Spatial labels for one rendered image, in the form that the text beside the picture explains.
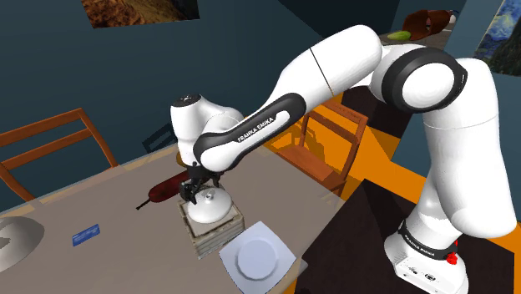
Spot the white round lid with knob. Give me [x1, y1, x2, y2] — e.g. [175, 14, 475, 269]
[186, 185, 234, 225]

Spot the dark red oblong tool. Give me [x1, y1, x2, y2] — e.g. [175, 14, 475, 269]
[135, 170, 190, 211]

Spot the dark blue chair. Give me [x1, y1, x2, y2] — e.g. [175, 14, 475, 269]
[141, 121, 179, 155]

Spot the pale wooden crate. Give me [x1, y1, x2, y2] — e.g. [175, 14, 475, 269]
[177, 198, 246, 260]

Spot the white square plate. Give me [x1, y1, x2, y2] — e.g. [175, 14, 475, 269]
[218, 220, 297, 294]

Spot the brown wooden chair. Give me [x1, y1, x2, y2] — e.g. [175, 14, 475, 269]
[276, 99, 370, 197]
[0, 107, 119, 203]

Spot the grey dining table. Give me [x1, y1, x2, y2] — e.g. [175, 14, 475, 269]
[0, 144, 348, 294]

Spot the blue card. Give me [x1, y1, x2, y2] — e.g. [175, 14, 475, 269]
[72, 223, 102, 248]

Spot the dark robot stand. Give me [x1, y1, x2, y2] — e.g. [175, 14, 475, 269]
[294, 177, 521, 294]

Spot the grey round dish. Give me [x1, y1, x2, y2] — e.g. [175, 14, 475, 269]
[0, 215, 45, 273]

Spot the grey background table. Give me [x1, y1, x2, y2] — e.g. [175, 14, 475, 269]
[377, 8, 459, 52]

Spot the brown wall picture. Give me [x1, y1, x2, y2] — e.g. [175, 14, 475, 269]
[80, 0, 201, 29]

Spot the blue and green wall picture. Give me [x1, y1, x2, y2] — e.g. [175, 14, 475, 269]
[473, 0, 521, 77]

